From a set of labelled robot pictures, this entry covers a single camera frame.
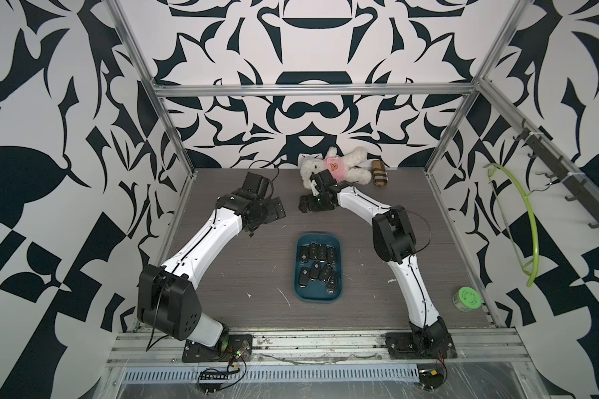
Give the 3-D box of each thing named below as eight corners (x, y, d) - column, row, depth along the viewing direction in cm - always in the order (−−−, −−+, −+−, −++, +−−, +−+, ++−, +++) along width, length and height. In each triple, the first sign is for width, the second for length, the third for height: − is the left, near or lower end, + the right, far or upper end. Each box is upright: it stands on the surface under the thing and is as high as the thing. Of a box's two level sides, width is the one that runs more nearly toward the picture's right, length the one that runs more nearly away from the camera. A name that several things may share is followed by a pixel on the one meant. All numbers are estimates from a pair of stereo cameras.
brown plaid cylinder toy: (373, 188, 118) (375, 181, 114) (368, 166, 127) (370, 159, 123) (387, 188, 118) (390, 181, 114) (381, 166, 127) (383, 159, 123)
